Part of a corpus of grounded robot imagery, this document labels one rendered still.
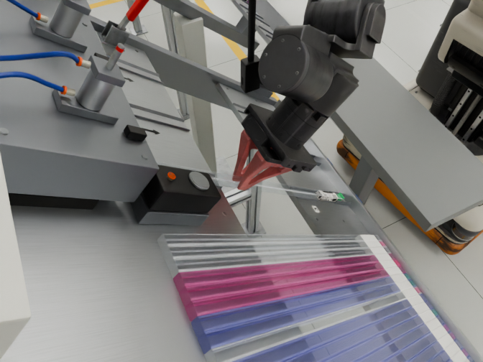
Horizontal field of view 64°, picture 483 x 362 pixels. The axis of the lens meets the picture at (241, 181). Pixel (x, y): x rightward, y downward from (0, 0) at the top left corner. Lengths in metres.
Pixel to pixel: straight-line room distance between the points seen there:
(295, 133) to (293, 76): 0.10
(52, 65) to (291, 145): 0.27
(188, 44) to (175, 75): 0.33
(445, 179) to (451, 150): 0.10
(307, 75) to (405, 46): 2.12
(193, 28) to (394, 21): 1.78
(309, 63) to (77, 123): 0.22
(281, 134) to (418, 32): 2.21
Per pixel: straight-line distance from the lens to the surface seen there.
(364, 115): 1.15
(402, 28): 2.64
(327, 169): 0.84
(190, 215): 0.40
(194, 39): 1.09
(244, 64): 0.48
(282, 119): 0.47
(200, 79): 0.80
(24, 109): 0.33
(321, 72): 0.41
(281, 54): 0.41
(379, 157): 1.07
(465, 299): 1.67
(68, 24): 0.43
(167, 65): 0.75
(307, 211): 0.64
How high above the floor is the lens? 1.40
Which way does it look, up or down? 56 degrees down
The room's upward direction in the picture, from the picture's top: straight up
